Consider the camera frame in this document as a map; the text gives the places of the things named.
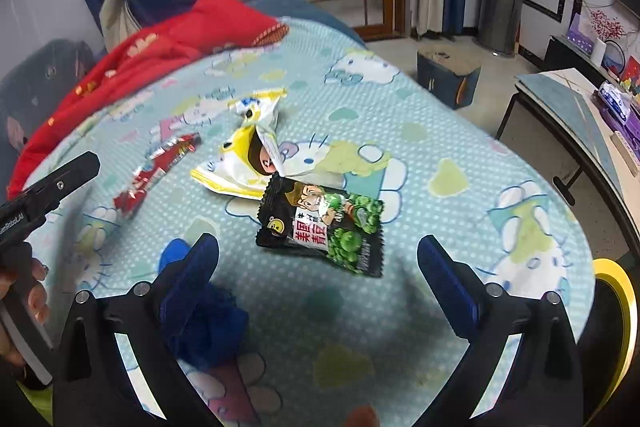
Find dark television cabinet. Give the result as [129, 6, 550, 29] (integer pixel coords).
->
[542, 34, 616, 82]

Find red candy wrapper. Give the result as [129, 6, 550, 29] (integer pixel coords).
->
[114, 134, 202, 219]

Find marble top coffee table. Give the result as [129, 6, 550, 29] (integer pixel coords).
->
[495, 69, 640, 258]

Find red blue knitted item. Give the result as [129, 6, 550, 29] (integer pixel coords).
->
[159, 239, 249, 369]

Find cartoon printed blanket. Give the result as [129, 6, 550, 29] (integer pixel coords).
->
[15, 14, 608, 427]

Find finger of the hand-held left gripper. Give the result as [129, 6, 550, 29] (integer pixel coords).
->
[7, 151, 102, 216]

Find blue corduroy sofa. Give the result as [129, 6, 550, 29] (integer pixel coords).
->
[245, 0, 368, 45]

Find round blue ornament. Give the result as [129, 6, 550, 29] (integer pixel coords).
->
[603, 44, 626, 75]

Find blue square stool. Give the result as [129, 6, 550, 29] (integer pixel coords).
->
[416, 49, 482, 110]

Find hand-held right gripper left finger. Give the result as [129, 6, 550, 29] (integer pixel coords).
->
[52, 233, 221, 427]

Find yellow white snack wrapper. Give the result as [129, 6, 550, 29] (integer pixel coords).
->
[190, 87, 289, 198]

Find colourful small painting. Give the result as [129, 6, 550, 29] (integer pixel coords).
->
[622, 56, 640, 95]

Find person's green clothing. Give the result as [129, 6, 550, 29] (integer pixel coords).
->
[20, 386, 54, 427]

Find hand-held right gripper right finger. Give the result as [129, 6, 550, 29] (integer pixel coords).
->
[416, 234, 585, 427]

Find yellow round trash bin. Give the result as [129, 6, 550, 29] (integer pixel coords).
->
[590, 258, 635, 427]

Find black green snack packet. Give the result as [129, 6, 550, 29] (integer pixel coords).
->
[256, 172, 386, 279]

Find dark printed cushion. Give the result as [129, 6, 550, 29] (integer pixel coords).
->
[0, 39, 98, 158]

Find red padded garment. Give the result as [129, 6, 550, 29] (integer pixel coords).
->
[7, 0, 288, 200]

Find purple cloth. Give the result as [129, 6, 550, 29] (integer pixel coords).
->
[600, 99, 640, 142]

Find pink dried flowers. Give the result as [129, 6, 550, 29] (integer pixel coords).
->
[589, 9, 626, 42]

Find blue white tissue pack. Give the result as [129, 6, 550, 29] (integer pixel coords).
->
[595, 82, 633, 108]

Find person's left hand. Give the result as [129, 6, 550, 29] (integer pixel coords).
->
[26, 257, 51, 329]

